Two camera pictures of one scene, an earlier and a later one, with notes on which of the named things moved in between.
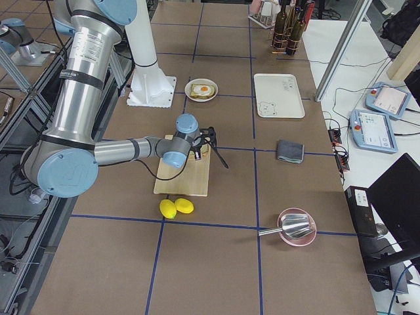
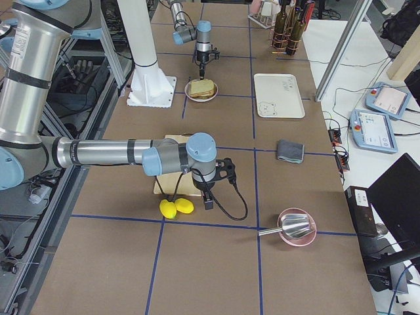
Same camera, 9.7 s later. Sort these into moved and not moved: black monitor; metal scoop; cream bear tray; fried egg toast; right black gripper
Moved: right black gripper
Not moved: metal scoop; black monitor; cream bear tray; fried egg toast
